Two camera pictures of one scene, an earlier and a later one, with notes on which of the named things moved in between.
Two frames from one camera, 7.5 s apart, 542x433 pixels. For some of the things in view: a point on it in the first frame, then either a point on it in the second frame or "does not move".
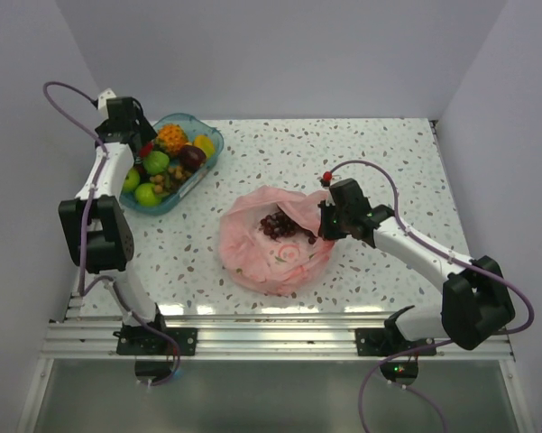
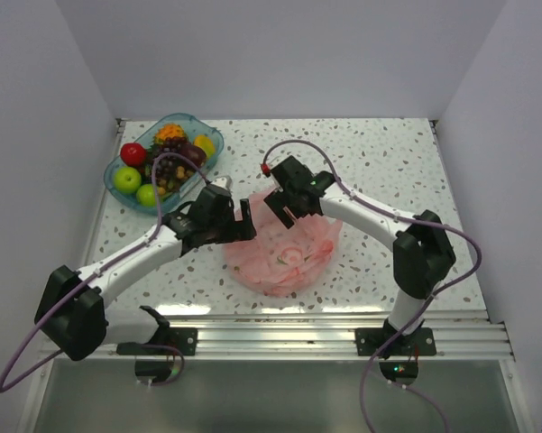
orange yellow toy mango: x=205 y=143 does not move
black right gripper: x=325 y=230 to x=279 y=199
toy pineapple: x=171 y=137 does not move
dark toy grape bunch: x=278 y=225 to x=171 y=172
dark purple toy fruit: x=192 y=157 does not move
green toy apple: x=145 y=195 does not move
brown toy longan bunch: x=162 y=183 does not move
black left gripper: x=146 y=133 to x=239 y=230
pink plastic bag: x=272 y=266 does not move
